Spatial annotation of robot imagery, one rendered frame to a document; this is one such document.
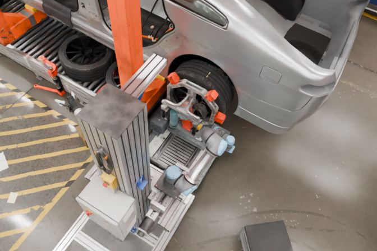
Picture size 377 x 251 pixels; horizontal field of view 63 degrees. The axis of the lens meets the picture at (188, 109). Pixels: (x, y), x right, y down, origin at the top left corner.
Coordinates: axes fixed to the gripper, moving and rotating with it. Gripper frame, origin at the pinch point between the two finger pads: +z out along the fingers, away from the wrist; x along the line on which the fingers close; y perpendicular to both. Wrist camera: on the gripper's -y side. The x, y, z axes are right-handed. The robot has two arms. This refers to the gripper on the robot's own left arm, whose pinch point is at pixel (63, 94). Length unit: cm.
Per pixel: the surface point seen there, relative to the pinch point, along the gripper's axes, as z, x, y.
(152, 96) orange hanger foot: -17, 85, 46
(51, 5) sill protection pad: 140, 69, 18
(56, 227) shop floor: -38, -52, 131
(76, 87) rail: 69, 47, 80
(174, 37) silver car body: -19, 104, -25
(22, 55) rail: 153, 26, 80
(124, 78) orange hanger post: -17, 49, -2
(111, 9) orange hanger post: -15, 40, -73
